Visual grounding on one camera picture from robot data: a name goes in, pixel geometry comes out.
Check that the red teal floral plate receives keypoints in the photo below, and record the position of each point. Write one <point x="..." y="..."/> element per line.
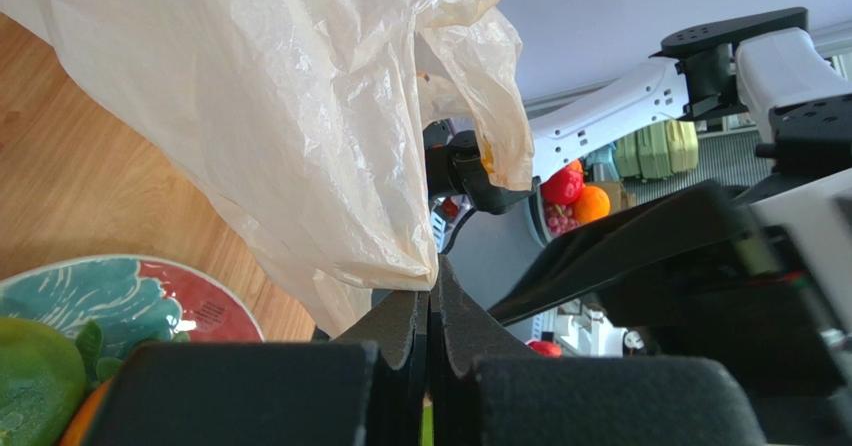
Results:
<point x="131" y="298"/>

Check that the translucent beige plastic bag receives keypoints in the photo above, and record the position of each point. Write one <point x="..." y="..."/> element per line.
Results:
<point x="302" y="120"/>

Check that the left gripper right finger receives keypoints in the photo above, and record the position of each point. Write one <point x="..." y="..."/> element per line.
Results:
<point x="489" y="388"/>

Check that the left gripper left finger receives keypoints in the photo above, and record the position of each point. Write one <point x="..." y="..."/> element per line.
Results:
<point x="363" y="388"/>

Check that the green round fruit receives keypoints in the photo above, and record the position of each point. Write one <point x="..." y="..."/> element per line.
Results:
<point x="43" y="381"/>

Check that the orange fruit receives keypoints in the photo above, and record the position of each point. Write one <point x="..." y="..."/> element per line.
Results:
<point x="80" y="423"/>

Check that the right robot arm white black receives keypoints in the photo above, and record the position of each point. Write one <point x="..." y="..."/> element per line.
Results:
<point x="764" y="63"/>

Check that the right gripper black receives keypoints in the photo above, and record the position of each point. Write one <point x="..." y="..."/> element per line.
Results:
<point x="756" y="279"/>

